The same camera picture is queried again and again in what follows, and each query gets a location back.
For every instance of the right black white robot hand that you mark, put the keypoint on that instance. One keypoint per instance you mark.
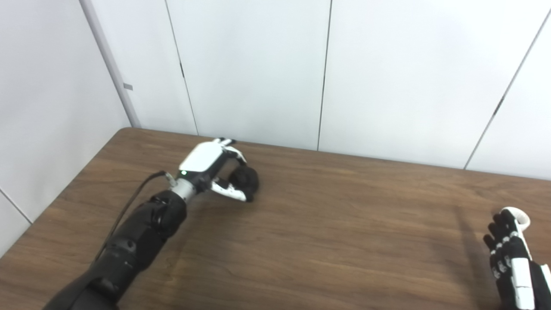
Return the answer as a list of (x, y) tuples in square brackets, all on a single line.
[(538, 288)]

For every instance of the grey wall corner post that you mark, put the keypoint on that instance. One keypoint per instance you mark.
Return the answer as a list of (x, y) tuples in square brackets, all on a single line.
[(118, 86)]

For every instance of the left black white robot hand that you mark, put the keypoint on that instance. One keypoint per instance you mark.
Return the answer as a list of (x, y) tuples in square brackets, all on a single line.
[(204, 157)]

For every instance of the round black plastic part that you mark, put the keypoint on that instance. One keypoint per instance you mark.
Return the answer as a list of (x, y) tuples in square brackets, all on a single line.
[(247, 178)]

